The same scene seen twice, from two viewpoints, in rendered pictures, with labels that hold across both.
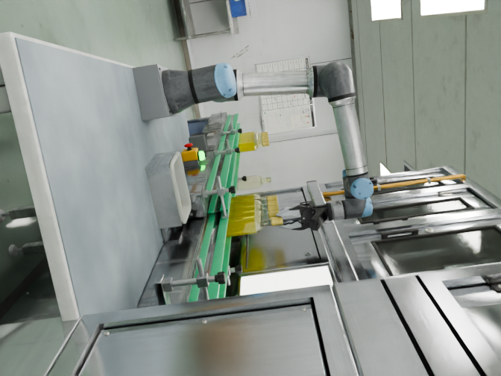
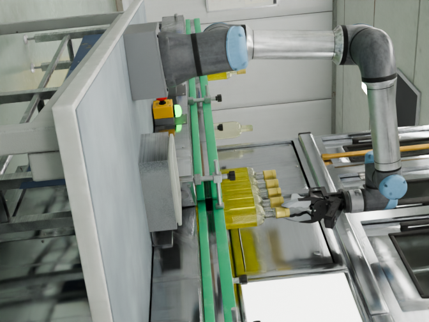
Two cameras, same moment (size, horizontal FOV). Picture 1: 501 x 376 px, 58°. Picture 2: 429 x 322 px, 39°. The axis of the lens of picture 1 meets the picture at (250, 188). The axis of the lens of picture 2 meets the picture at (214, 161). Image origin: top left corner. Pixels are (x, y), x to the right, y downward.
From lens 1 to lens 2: 0.46 m
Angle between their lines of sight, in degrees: 11
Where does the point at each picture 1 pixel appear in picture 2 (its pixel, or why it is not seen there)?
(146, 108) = (138, 85)
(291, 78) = (315, 43)
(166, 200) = (161, 200)
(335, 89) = (373, 68)
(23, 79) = (82, 156)
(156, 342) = not seen: outside the picture
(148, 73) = (143, 42)
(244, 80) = (255, 42)
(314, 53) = not seen: outside the picture
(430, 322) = not seen: outside the picture
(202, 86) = (210, 59)
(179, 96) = (180, 71)
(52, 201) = (106, 283)
